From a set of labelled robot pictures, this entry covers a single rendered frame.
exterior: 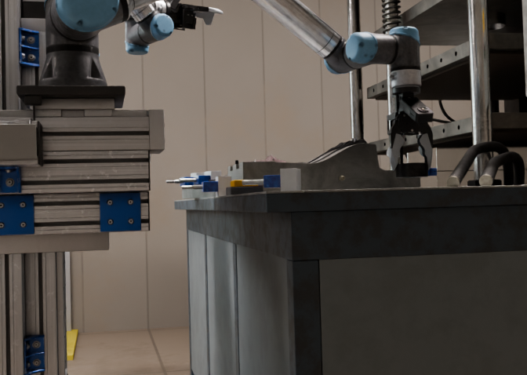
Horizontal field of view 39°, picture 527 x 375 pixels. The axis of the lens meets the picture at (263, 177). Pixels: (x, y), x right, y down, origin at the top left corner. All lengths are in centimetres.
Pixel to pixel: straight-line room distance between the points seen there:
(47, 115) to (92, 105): 10
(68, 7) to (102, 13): 7
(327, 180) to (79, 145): 70
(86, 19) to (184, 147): 332
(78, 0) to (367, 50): 70
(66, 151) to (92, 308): 324
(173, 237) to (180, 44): 126
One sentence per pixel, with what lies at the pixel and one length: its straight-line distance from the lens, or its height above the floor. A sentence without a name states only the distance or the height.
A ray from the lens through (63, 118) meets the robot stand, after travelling 166.
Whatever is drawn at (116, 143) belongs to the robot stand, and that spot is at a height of 92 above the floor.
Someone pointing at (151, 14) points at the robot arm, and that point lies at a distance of 236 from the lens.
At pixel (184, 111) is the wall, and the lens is 486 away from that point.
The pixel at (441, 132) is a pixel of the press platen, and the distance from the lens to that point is 270.
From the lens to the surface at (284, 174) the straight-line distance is 164.
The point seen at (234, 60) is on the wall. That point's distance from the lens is 497.
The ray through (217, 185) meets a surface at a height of 83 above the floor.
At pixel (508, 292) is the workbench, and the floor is 59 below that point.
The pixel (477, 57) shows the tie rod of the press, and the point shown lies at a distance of 236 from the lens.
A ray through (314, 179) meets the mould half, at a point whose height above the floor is 84.
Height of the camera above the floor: 78
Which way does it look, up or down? 2 degrees up
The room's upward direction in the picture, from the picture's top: 2 degrees counter-clockwise
